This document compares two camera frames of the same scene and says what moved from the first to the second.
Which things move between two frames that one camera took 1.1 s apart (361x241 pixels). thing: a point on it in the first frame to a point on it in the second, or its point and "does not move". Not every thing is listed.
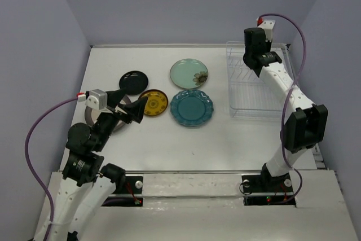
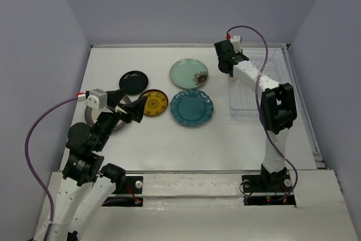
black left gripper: x=136 y=109 does not move
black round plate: x=134 y=82 does not move
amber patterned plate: x=157 y=102 does not move
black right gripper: x=269 y=46 to x=241 y=52
